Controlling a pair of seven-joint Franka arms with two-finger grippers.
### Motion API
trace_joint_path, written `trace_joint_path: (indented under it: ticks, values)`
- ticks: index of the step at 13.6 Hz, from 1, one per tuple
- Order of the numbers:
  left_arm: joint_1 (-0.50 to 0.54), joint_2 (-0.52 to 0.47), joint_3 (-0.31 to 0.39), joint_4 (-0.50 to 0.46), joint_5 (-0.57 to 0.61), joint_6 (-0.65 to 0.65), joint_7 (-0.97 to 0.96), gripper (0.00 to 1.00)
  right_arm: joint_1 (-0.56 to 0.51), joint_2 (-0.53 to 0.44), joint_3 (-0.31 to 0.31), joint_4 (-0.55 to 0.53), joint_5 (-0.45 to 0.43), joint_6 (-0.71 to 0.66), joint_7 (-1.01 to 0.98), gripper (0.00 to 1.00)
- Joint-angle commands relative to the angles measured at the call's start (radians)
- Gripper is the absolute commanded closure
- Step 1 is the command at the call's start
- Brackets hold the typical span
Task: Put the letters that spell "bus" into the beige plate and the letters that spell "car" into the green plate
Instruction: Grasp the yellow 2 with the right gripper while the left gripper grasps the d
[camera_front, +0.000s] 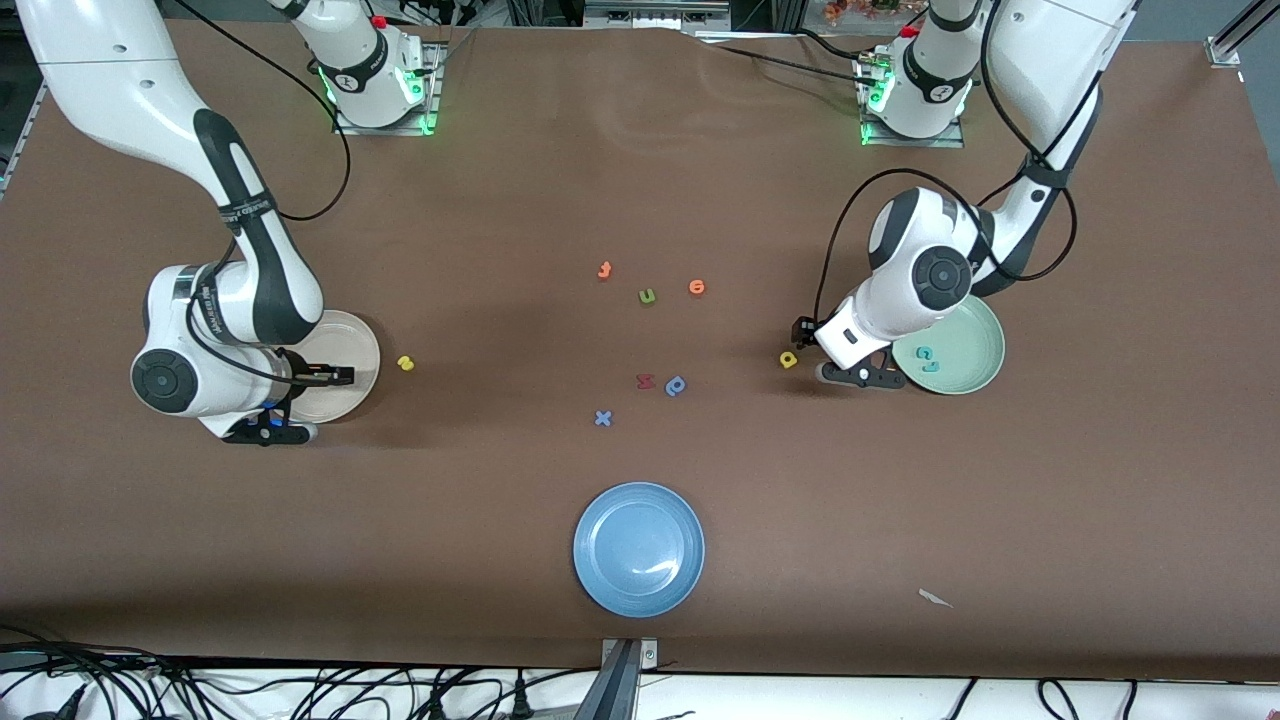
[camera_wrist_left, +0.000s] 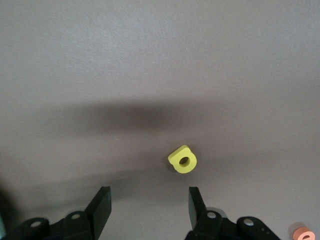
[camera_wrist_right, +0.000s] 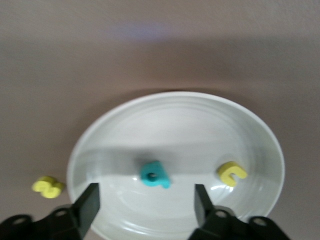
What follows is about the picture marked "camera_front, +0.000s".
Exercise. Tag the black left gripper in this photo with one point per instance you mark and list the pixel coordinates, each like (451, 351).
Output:
(803, 329)

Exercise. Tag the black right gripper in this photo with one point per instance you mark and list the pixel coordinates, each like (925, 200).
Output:
(298, 371)

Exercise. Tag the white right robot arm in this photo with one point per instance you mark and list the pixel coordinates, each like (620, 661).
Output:
(110, 80)

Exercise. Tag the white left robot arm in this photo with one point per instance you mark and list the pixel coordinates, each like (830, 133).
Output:
(1050, 60)

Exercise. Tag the beige brown plate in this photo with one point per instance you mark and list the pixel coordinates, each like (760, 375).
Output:
(350, 340)

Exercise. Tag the blue letter p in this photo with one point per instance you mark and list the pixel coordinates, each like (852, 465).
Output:
(679, 385)

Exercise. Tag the light green plate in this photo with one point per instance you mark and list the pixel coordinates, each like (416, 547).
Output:
(975, 350)

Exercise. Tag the brown table cover sheet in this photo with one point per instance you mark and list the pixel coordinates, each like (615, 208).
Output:
(900, 500)

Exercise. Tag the blue plate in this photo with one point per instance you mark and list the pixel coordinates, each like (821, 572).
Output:
(638, 550)

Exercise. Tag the white paper scrap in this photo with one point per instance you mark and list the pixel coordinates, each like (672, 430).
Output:
(935, 598)

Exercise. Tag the orange dried flowers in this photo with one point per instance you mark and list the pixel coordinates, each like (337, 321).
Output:
(860, 8)

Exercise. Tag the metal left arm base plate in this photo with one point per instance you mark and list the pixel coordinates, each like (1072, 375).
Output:
(915, 142)

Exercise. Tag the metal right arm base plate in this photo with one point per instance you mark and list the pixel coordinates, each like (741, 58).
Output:
(380, 131)

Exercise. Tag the aluminium frame profile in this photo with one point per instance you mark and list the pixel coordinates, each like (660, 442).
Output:
(650, 15)

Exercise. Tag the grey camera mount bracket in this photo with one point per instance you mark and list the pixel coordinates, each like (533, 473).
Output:
(625, 680)

